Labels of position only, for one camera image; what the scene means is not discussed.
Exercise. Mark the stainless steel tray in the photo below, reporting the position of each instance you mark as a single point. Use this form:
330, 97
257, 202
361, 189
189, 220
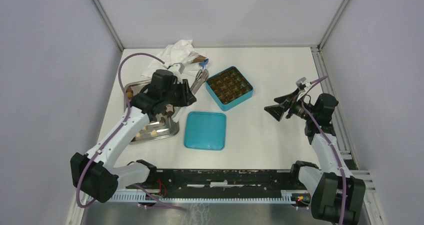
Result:
163, 125

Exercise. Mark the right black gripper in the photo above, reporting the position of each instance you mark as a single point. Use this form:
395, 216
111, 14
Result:
277, 111

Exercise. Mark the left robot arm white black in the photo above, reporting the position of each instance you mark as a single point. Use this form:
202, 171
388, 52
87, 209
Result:
94, 172

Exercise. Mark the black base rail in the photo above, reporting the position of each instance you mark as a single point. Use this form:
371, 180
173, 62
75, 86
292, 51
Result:
227, 184

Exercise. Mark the white crumpled cloth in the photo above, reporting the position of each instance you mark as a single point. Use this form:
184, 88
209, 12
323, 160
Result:
174, 53

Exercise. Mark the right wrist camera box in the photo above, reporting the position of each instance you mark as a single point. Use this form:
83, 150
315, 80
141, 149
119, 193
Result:
302, 83

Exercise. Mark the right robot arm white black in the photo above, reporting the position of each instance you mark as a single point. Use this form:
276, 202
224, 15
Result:
336, 194

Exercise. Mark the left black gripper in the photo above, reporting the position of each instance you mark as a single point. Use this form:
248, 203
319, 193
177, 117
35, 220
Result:
187, 97

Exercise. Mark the brown blue wrapper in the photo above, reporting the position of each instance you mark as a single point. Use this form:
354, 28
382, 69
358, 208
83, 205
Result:
196, 58

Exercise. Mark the teal chocolate box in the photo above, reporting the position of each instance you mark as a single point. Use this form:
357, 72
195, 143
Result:
229, 88

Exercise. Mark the metal serving tongs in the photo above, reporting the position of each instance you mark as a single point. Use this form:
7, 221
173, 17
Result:
200, 79

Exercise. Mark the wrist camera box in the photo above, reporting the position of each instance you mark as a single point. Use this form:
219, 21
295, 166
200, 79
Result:
176, 68
302, 83

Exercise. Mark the teal box lid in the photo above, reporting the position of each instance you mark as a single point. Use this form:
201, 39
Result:
205, 131

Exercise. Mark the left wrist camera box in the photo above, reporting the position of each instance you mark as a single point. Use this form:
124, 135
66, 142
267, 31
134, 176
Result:
176, 68

